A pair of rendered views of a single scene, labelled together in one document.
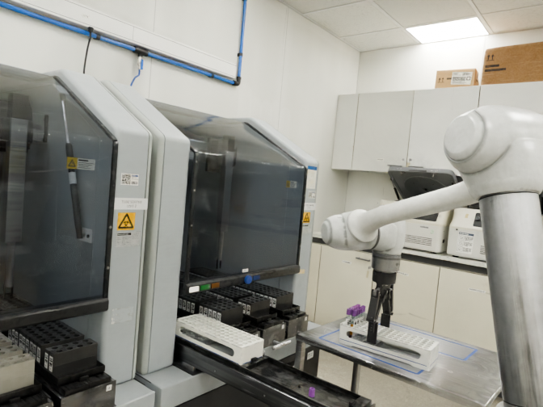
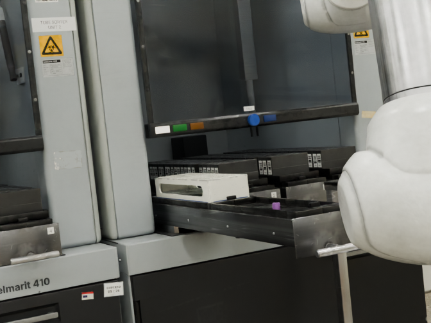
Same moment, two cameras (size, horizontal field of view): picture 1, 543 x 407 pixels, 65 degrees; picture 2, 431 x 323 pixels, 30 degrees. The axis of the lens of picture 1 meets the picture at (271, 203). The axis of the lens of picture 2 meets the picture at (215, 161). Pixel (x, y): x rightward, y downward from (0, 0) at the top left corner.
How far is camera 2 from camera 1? 0.85 m
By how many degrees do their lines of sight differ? 25
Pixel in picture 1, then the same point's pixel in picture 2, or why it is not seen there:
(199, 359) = (176, 213)
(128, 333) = (79, 182)
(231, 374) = (200, 216)
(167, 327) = (136, 181)
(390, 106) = not seen: outside the picture
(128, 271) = (66, 107)
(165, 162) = not seen: outside the picture
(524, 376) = (383, 61)
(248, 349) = (219, 183)
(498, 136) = not seen: outside the picture
